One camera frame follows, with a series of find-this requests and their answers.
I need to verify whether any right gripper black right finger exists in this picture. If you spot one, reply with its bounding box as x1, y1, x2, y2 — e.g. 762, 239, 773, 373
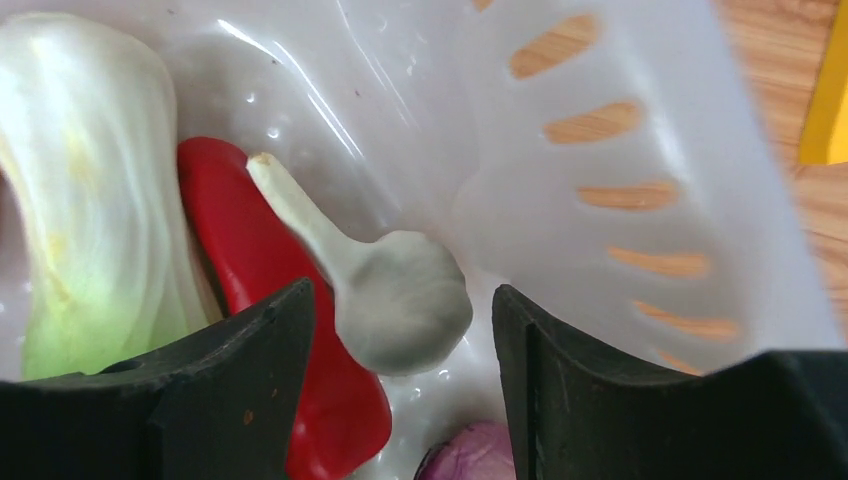
492, 285, 847, 479

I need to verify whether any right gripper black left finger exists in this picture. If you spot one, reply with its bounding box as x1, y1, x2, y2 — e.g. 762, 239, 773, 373
1, 279, 315, 479

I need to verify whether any red toy chili pepper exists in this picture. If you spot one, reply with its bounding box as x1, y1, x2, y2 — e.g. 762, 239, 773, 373
176, 136, 394, 480

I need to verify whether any white toy garlic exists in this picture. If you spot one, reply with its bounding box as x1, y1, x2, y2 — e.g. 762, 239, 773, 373
246, 153, 473, 376

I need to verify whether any purple toy onion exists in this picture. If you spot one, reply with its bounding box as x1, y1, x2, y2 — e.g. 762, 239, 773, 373
414, 421, 516, 480

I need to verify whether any green toy bok choy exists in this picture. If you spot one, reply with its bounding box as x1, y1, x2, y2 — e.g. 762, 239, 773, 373
1, 12, 222, 380

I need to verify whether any white plastic basket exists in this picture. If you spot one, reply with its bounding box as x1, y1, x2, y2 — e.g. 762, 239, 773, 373
1, 1, 847, 479

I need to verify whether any yellow toy frame block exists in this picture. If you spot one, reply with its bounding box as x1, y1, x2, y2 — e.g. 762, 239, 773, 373
798, 1, 847, 166

